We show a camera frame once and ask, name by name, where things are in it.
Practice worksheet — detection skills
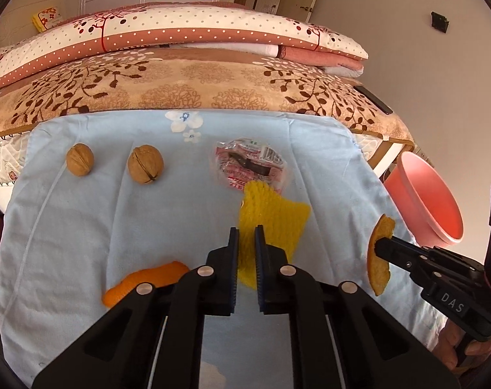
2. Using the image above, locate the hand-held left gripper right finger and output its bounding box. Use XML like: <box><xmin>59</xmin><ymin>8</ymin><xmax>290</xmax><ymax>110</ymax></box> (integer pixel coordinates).
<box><xmin>254</xmin><ymin>225</ymin><xmax>461</xmax><ymax>389</ymax></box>

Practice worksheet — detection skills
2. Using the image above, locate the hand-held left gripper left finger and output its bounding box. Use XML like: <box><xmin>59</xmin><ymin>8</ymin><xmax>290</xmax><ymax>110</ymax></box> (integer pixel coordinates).
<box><xmin>31</xmin><ymin>227</ymin><xmax>240</xmax><ymax>389</ymax></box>

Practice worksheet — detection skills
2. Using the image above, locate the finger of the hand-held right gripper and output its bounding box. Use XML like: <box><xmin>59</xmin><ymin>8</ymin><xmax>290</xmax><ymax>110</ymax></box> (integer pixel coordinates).
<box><xmin>373</xmin><ymin>236</ymin><xmax>433</xmax><ymax>289</ymax></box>

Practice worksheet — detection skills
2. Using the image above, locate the dried orange peel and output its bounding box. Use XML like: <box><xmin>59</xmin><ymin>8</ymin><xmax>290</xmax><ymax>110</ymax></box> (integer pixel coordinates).
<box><xmin>367</xmin><ymin>213</ymin><xmax>396</xmax><ymax>296</ymax></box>

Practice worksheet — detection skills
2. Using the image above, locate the yellow foam fruit net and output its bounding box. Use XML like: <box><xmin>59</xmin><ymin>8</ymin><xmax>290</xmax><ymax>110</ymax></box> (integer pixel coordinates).
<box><xmin>237</xmin><ymin>180</ymin><xmax>311</xmax><ymax>290</ymax></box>

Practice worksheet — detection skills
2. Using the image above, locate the pink plastic bucket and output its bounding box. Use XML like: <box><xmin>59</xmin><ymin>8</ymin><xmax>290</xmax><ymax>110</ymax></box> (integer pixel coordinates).
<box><xmin>383</xmin><ymin>152</ymin><xmax>465</xmax><ymax>248</ymax></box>

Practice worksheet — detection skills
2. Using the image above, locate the person's right hand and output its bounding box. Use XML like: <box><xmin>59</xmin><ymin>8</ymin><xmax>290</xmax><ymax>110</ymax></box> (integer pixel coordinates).
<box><xmin>438</xmin><ymin>320</ymin><xmax>491</xmax><ymax>378</ymax></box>

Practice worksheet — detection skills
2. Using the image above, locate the bright orange peel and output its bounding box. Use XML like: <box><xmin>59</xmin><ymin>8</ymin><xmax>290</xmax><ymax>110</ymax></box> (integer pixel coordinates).
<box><xmin>102</xmin><ymin>261</ymin><xmax>190</xmax><ymax>308</ymax></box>

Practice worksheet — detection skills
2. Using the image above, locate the wooden bed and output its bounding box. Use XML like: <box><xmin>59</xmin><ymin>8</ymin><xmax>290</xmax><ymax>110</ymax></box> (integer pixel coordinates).
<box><xmin>0</xmin><ymin>0</ymin><xmax>416</xmax><ymax>189</ymax></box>

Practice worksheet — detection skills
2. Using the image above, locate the clear and red plastic wrapper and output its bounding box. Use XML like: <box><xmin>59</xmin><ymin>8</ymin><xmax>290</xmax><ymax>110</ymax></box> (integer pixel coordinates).
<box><xmin>210</xmin><ymin>138</ymin><xmax>290</xmax><ymax>193</ymax></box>

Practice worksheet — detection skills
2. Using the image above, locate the light blue floral cloth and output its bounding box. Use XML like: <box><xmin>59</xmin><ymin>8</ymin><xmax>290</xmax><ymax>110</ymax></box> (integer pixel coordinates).
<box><xmin>0</xmin><ymin>109</ymin><xmax>449</xmax><ymax>389</ymax></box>

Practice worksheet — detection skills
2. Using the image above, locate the brown walnut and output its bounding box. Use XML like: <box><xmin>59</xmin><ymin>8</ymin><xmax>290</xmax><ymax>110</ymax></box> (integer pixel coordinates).
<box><xmin>66</xmin><ymin>143</ymin><xmax>95</xmax><ymax>177</ymax></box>
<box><xmin>127</xmin><ymin>145</ymin><xmax>164</xmax><ymax>185</ymax></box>

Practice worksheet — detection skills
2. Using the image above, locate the black smartphone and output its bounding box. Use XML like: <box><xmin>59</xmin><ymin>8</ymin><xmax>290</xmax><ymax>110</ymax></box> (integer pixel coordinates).
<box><xmin>357</xmin><ymin>85</ymin><xmax>394</xmax><ymax>115</ymax></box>

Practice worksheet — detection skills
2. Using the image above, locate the white folded sheet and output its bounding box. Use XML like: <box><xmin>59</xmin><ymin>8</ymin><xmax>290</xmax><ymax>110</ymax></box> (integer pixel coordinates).
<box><xmin>324</xmin><ymin>65</ymin><xmax>365</xmax><ymax>78</ymax></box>

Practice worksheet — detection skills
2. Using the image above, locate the leaf-patterned beige blanket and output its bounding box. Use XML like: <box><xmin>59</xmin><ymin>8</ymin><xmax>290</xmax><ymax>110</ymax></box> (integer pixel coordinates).
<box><xmin>0</xmin><ymin>46</ymin><xmax>412</xmax><ymax>140</ymax></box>

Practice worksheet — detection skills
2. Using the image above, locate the pink folded blanket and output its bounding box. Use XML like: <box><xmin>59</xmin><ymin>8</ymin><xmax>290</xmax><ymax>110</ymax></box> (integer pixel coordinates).
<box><xmin>280</xmin><ymin>46</ymin><xmax>365</xmax><ymax>76</ymax></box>

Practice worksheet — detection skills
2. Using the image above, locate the polka-dot white and pink quilt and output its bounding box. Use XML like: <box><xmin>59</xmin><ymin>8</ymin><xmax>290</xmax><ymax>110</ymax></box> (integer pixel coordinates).
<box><xmin>0</xmin><ymin>2</ymin><xmax>369</xmax><ymax>92</ymax></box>

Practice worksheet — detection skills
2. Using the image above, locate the white quilted mattress pad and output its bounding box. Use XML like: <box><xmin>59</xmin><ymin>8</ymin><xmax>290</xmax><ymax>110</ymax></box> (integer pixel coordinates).
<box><xmin>0</xmin><ymin>132</ymin><xmax>31</xmax><ymax>187</ymax></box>

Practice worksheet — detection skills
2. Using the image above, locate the yellow floral pillow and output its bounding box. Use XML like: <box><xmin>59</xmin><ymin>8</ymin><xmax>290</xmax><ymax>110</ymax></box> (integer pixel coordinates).
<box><xmin>32</xmin><ymin>7</ymin><xmax>64</xmax><ymax>31</ymax></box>

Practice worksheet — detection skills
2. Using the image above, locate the black wall box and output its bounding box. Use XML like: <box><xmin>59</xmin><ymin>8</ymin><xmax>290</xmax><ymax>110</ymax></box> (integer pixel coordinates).
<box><xmin>431</xmin><ymin>11</ymin><xmax>449</xmax><ymax>33</ymax></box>

